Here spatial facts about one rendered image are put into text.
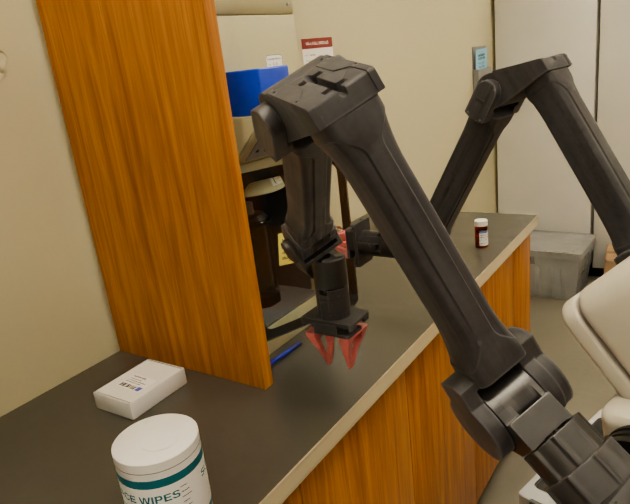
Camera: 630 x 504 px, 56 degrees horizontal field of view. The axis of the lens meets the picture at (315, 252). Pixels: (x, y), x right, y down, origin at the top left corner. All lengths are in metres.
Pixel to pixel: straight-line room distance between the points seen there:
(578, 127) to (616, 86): 3.09
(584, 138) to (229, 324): 0.78
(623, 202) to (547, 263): 2.96
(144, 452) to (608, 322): 0.65
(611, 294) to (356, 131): 0.33
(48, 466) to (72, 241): 0.55
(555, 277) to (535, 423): 3.35
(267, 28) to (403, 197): 0.92
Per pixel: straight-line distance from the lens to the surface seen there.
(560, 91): 1.00
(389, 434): 1.48
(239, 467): 1.12
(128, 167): 1.37
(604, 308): 0.70
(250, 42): 1.37
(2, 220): 1.48
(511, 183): 4.31
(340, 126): 0.53
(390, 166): 0.55
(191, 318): 1.38
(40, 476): 1.27
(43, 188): 1.52
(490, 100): 1.02
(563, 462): 0.63
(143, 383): 1.37
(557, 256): 3.89
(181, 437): 0.96
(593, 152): 0.99
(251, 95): 1.23
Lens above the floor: 1.61
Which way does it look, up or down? 18 degrees down
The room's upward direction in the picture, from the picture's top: 7 degrees counter-clockwise
